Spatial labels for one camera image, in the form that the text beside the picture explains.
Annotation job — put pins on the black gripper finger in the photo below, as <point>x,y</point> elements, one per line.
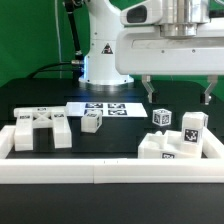
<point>206,96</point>
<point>146,81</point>

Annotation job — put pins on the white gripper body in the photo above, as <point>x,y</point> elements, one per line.
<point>142,51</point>

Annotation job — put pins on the white chair backrest part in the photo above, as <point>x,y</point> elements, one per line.
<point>31,118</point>

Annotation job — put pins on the white sheet with tags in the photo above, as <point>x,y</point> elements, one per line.
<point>108,109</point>

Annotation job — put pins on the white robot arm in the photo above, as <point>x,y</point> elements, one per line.
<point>176,19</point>

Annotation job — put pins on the white U-shaped border fence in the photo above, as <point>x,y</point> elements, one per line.
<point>96,171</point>

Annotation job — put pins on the white chair seat part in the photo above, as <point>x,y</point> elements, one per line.
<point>168,145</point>

